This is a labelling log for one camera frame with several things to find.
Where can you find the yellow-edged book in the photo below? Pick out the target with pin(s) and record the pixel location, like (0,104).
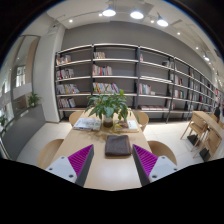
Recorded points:
(128,126)

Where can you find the green potted plant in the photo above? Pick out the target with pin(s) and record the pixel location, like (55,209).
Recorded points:
(108,105)

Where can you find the small background potted plant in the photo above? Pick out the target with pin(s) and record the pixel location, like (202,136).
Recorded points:
(34,99)

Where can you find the zigzag striped towel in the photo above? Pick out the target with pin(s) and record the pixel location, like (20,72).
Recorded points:
(117,145)

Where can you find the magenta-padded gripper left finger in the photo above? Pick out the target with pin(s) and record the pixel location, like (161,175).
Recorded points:
(61,166)

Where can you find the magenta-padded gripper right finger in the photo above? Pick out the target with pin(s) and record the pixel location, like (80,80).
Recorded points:
(161,166)

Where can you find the large white book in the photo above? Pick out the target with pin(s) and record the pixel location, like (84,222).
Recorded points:
(86,124)

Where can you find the grey bookshelf unit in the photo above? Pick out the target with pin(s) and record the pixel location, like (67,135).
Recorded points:
(116,70)

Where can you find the ceiling lights group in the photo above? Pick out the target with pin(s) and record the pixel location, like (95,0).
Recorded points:
(136,14)

